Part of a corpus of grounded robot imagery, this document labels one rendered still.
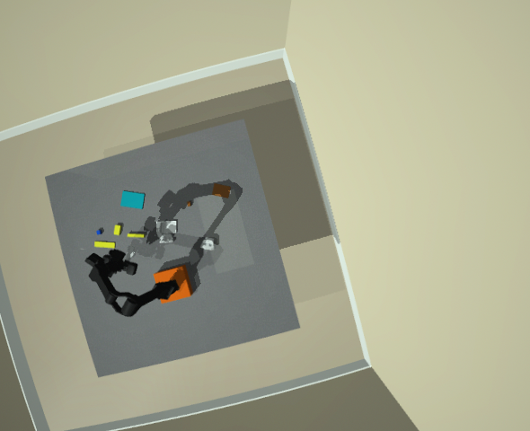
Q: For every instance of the teal flat rectangular plate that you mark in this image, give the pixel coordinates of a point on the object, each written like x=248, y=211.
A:
x=130, y=199

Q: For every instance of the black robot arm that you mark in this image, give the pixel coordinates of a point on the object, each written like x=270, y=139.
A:
x=101, y=272

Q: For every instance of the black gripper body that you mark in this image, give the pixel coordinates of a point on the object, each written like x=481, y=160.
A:
x=130, y=267

